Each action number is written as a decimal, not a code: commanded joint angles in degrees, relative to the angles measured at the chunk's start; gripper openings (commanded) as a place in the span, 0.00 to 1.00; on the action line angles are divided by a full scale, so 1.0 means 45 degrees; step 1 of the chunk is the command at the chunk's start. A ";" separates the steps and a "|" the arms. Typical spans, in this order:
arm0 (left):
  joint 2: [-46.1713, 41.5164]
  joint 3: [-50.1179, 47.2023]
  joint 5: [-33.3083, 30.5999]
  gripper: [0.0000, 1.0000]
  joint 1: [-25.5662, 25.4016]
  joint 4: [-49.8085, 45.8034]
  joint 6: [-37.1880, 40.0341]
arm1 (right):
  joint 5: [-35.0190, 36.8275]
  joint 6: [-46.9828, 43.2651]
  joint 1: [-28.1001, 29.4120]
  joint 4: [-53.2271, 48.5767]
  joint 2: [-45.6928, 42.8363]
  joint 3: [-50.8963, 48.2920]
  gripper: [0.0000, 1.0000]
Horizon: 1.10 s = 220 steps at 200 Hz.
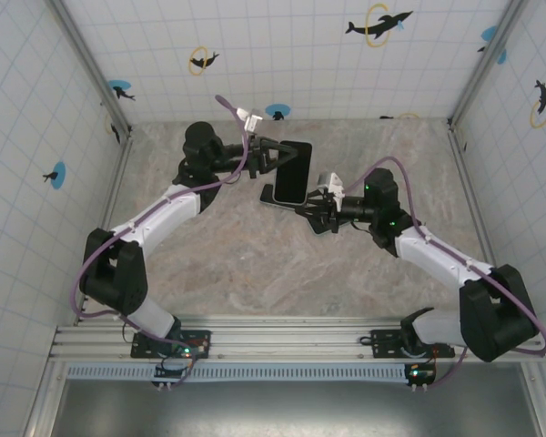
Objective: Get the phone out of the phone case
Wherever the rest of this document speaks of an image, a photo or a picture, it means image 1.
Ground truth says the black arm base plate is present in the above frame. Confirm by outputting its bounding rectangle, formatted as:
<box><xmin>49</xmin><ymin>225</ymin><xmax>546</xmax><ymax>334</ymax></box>
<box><xmin>130</xmin><ymin>328</ymin><xmax>213</xmax><ymax>361</ymax></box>
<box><xmin>370</xmin><ymin>328</ymin><xmax>456</xmax><ymax>361</ymax></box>

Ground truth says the small black controller board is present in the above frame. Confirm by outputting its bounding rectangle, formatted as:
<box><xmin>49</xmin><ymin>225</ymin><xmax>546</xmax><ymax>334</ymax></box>
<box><xmin>152</xmin><ymin>361</ymin><xmax>187</xmax><ymax>388</ymax></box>
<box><xmin>404</xmin><ymin>362</ymin><xmax>438</xmax><ymax>388</ymax></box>

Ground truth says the black smartphone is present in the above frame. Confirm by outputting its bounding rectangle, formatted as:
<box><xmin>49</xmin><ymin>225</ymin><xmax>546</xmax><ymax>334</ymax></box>
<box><xmin>259</xmin><ymin>183</ymin><xmax>307</xmax><ymax>210</ymax></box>
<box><xmin>307</xmin><ymin>213</ymin><xmax>347</xmax><ymax>237</ymax></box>
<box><xmin>272</xmin><ymin>140</ymin><xmax>314</xmax><ymax>205</ymax></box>

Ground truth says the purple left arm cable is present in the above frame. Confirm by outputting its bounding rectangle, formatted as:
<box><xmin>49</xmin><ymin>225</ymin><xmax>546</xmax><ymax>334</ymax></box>
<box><xmin>74</xmin><ymin>94</ymin><xmax>251</xmax><ymax>388</ymax></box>

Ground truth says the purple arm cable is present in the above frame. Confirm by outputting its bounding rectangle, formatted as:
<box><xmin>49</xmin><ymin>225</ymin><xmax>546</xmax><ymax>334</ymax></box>
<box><xmin>74</xmin><ymin>94</ymin><xmax>251</xmax><ymax>388</ymax></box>
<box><xmin>343</xmin><ymin>157</ymin><xmax>546</xmax><ymax>391</ymax></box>

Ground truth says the aluminium mounting rail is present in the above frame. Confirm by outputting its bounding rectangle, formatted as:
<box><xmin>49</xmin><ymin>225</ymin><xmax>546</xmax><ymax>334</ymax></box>
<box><xmin>48</xmin><ymin>323</ymin><xmax>546</xmax><ymax>363</ymax></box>

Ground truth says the aluminium corner post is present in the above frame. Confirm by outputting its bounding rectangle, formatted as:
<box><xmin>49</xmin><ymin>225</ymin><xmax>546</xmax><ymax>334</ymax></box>
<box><xmin>448</xmin><ymin>0</ymin><xmax>529</xmax><ymax>128</ymax></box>
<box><xmin>48</xmin><ymin>0</ymin><xmax>134</xmax><ymax>137</ymax></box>

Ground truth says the black smartphone in teal case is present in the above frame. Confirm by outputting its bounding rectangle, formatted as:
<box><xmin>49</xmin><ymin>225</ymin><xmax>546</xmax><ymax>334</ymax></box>
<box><xmin>259</xmin><ymin>183</ymin><xmax>307</xmax><ymax>210</ymax></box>
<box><xmin>307</xmin><ymin>213</ymin><xmax>347</xmax><ymax>237</ymax></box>

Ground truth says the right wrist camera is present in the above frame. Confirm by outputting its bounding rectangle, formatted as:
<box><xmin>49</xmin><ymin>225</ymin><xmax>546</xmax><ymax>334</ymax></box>
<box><xmin>317</xmin><ymin>171</ymin><xmax>347</xmax><ymax>201</ymax></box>

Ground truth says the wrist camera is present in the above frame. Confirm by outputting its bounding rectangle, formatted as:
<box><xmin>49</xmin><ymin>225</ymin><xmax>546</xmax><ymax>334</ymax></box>
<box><xmin>236</xmin><ymin>107</ymin><xmax>265</xmax><ymax>134</ymax></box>
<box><xmin>317</xmin><ymin>171</ymin><xmax>347</xmax><ymax>201</ymax></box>

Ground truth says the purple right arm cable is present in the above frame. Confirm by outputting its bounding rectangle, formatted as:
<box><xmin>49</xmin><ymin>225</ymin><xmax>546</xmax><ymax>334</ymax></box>
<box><xmin>343</xmin><ymin>157</ymin><xmax>546</xmax><ymax>391</ymax></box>

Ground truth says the white slotted cable duct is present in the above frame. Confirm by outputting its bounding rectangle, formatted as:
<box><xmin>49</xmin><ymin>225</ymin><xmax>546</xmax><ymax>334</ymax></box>
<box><xmin>66</xmin><ymin>362</ymin><xmax>413</xmax><ymax>382</ymax></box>

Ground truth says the aluminium side rail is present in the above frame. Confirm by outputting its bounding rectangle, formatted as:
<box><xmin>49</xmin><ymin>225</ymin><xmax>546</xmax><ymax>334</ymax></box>
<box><xmin>448</xmin><ymin>125</ymin><xmax>495</xmax><ymax>265</ymax></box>
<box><xmin>72</xmin><ymin>134</ymin><xmax>136</xmax><ymax>327</ymax></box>

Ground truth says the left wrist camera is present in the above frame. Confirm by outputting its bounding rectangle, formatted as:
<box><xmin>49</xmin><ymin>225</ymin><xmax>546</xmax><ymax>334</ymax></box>
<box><xmin>236</xmin><ymin>107</ymin><xmax>265</xmax><ymax>134</ymax></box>

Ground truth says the aluminium frame leg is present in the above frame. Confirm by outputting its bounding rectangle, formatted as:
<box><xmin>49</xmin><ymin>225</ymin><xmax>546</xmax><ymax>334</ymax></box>
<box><xmin>25</xmin><ymin>361</ymin><xmax>67</xmax><ymax>437</ymax></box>
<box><xmin>521</xmin><ymin>361</ymin><xmax>546</xmax><ymax>437</ymax></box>

